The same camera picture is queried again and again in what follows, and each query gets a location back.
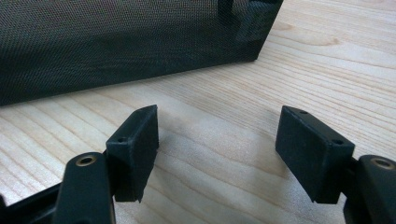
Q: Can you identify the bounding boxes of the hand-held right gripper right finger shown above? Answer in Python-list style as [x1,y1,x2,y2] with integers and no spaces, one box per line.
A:
[275,105,356,205]

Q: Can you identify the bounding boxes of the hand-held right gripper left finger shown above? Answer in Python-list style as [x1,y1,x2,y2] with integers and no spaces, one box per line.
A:
[105,104,160,203]

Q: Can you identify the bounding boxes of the black mesh organizer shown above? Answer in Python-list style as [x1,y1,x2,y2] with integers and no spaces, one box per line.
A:
[0,0,285,107]

